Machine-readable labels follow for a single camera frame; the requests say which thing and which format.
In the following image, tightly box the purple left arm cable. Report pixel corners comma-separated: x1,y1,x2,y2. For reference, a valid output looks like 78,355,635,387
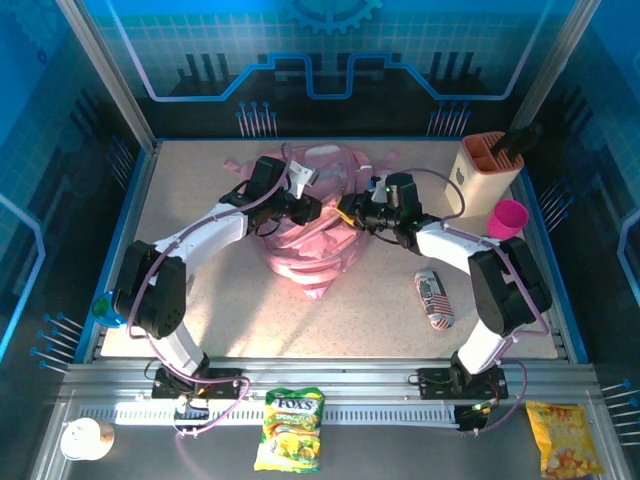
124,143,251,441

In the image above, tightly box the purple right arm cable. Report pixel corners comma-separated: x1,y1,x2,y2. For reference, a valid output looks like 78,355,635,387
409,168,551,436

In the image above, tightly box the pink student backpack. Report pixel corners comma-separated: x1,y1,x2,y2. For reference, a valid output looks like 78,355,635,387
223,143,401,301

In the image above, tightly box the yellow snack bag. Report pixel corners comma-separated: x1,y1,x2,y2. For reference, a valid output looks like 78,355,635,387
525,401,604,479

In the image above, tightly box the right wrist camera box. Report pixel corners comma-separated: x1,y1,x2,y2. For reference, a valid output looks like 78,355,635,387
368,173,390,202

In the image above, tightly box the black controller box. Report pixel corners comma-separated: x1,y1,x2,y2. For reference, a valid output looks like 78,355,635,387
453,402,496,432
173,399,211,424

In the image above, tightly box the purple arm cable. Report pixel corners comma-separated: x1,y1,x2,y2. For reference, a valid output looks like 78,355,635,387
409,168,551,436
124,143,251,441

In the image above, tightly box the cream holder with orange rim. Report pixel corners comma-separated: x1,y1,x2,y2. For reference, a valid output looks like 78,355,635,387
446,131,525,219

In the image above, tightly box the aluminium frame post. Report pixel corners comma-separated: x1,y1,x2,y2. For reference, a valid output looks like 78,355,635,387
508,0,604,144
55,0,160,154

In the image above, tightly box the flag pattern can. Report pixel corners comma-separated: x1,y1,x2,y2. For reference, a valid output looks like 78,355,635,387
414,268,455,330

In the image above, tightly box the green yellow candy bag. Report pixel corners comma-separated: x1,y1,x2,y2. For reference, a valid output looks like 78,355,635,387
253,387,326,474

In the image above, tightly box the black handle in holder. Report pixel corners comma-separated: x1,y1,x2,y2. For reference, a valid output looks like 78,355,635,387
492,122,545,156

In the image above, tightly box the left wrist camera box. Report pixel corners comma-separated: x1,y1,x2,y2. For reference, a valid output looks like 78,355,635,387
287,162,321,200

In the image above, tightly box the magenta plastic goblet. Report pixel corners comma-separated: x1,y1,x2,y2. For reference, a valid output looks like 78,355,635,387
487,199,530,241

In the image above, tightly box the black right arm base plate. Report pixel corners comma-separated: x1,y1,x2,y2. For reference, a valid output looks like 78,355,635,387
417,367,509,401

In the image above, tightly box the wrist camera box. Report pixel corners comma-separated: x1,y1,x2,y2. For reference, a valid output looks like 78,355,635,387
368,173,390,202
287,162,321,200

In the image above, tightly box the slotted metal strip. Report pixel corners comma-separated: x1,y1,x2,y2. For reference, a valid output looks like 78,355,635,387
79,405,459,427

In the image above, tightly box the aluminium mounting rail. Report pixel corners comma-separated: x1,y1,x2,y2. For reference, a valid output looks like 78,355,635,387
62,357,599,401

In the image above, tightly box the white paper cup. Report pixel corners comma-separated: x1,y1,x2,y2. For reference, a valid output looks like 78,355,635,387
60,418,115,461

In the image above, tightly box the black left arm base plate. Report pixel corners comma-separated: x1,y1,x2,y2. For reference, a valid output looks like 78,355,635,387
151,367,251,401

